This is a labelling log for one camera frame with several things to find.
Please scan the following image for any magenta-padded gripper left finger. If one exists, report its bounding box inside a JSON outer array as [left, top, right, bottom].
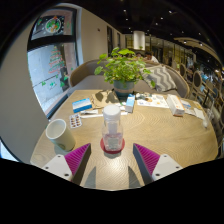
[[41, 142, 92, 186]]

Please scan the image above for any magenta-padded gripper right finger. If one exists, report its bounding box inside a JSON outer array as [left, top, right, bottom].
[[131, 142, 184, 186]]

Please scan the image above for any clear white-capped water bottle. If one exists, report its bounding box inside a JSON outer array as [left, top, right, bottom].
[[101, 104, 124, 153]]

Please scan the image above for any white and green mug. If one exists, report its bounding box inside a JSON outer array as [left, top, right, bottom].
[[45, 118, 77, 152]]

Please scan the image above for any pill blister pack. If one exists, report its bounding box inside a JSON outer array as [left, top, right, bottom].
[[68, 113, 83, 130]]

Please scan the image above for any white tube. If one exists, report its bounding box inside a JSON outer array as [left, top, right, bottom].
[[79, 109, 127, 119]]

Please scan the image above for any long white orange-trimmed box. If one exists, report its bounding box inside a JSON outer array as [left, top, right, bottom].
[[165, 93, 186, 117]]

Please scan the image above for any white paper sheet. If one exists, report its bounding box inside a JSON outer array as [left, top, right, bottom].
[[181, 99, 206, 120]]

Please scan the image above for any flat blue box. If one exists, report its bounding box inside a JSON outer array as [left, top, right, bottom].
[[71, 97, 93, 114]]

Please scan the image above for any white printed leaflet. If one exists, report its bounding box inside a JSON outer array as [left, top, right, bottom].
[[136, 93, 170, 109]]

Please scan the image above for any small light-blue carton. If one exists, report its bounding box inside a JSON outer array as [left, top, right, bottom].
[[124, 93, 136, 114]]

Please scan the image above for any brown paper card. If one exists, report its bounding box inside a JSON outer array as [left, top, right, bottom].
[[90, 89, 119, 109]]

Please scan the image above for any grey chevron cushion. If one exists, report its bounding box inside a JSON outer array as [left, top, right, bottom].
[[141, 64, 178, 93]]

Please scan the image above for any curved beige sofa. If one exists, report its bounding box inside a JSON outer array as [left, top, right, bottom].
[[68, 59, 191, 99]]

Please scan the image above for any group of round-backed chairs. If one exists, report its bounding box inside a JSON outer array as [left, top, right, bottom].
[[178, 61, 224, 158]]

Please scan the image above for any christmas tree window sticker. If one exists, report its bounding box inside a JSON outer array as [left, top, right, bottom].
[[48, 45, 66, 75]]

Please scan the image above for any green potted plant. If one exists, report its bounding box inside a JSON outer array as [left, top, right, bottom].
[[93, 47, 157, 98]]

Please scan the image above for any person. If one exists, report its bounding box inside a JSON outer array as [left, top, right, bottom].
[[143, 50, 160, 64]]

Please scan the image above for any round colourful window sticker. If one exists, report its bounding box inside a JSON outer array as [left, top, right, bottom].
[[44, 16, 62, 34]]

